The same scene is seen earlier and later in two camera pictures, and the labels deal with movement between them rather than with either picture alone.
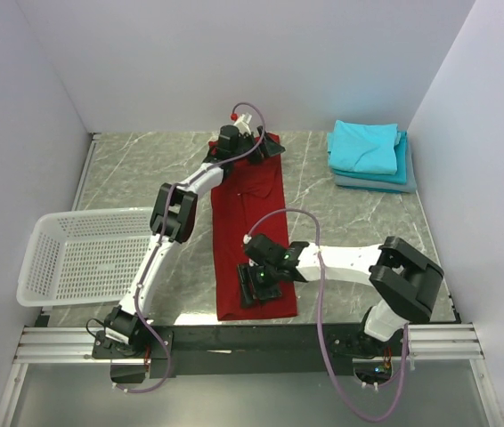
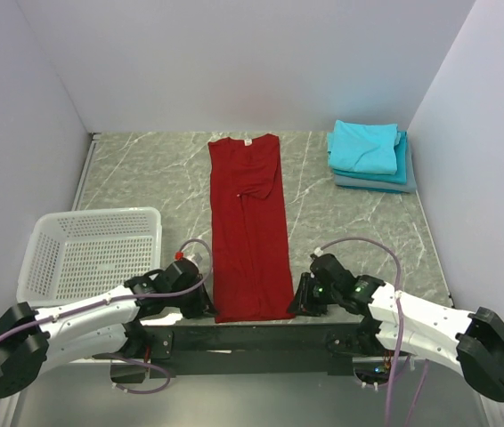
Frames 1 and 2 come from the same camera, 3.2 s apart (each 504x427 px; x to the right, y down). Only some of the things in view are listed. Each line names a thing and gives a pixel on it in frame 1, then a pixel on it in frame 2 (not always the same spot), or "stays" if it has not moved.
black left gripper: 269,148 → 203,305
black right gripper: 245,277 → 302,302
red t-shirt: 250,200 stays
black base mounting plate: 204,350 stays
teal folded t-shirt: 398,177 stays
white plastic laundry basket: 83,257 stays
